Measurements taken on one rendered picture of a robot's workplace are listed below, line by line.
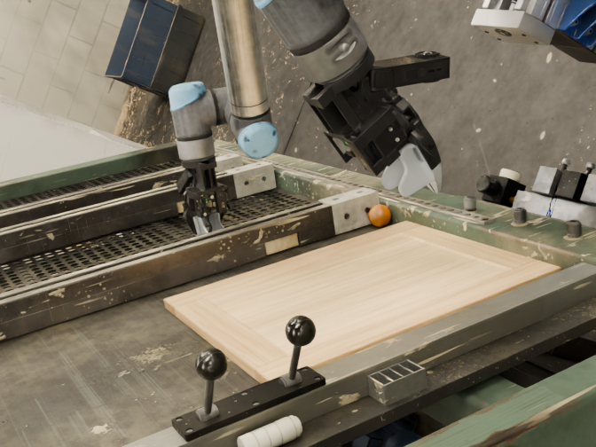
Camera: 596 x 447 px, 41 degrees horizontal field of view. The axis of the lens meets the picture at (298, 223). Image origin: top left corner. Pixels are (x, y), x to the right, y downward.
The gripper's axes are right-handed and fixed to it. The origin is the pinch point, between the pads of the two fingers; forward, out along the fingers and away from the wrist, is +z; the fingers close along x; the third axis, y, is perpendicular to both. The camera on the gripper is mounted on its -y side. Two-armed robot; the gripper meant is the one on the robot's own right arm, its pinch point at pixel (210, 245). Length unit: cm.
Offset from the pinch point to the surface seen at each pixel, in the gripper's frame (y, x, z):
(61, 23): -472, 91, -40
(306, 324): 78, -19, -14
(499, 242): 49, 38, -1
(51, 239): -39.5, -25.6, 0.2
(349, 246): 24.4, 20.5, 0.3
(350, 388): 74, -12, 0
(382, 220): 16.2, 34.6, 0.4
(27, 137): -337, 24, 19
